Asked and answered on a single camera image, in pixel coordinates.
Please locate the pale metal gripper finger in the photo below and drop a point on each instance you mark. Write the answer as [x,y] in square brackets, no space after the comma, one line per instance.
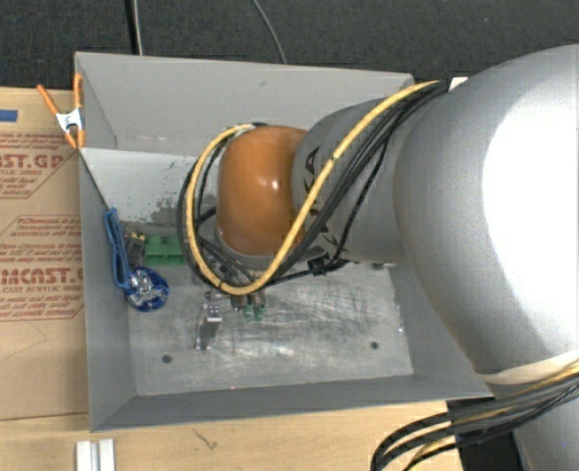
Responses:
[210,329]

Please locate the grey metal bin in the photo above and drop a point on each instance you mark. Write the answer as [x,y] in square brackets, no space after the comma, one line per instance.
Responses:
[289,341]

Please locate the green ridged block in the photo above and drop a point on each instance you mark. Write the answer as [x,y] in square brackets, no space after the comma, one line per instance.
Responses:
[162,252]

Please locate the small yellow and black object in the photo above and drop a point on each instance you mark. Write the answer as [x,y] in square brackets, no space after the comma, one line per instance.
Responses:
[134,243]

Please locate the brown cardboard board red print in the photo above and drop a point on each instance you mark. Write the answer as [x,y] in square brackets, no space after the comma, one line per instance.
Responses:
[29,351]

